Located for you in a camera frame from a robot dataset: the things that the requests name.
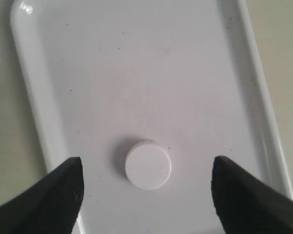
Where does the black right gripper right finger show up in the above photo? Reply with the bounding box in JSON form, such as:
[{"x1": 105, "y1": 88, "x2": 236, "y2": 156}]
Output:
[{"x1": 211, "y1": 156, "x2": 293, "y2": 234}]

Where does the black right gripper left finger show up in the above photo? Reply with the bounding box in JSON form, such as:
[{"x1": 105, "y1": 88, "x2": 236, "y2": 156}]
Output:
[{"x1": 0, "y1": 157, "x2": 84, "y2": 234}]

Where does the white bottle cap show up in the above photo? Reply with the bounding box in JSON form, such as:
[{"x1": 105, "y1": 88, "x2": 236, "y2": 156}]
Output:
[{"x1": 125, "y1": 140, "x2": 172, "y2": 191}]

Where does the white plastic tray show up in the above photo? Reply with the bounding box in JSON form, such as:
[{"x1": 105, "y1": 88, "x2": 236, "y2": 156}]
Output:
[{"x1": 10, "y1": 0, "x2": 293, "y2": 234}]

